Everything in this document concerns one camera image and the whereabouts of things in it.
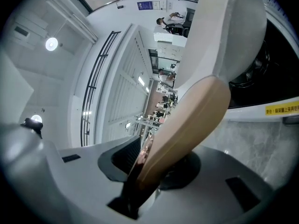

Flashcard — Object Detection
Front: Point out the beige wooden wok pan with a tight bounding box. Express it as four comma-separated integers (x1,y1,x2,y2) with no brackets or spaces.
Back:
121,0,268,211

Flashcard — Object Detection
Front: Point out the black metal railing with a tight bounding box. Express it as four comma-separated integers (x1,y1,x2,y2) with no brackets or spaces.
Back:
80,31,121,147

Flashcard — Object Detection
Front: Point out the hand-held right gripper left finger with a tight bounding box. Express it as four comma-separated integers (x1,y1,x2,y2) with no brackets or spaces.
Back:
0,122,141,224

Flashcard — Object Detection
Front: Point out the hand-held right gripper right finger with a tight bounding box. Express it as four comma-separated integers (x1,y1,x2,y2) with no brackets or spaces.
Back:
139,147,274,224

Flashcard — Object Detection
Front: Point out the grey marble table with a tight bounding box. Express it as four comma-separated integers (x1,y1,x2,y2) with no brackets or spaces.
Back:
198,119,285,189

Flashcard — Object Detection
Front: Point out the blue wall poster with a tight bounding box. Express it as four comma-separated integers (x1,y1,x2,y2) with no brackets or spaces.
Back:
137,1,153,11

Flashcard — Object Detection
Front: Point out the white locker cabinet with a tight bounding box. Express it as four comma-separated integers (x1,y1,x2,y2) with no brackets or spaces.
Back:
153,26,187,62

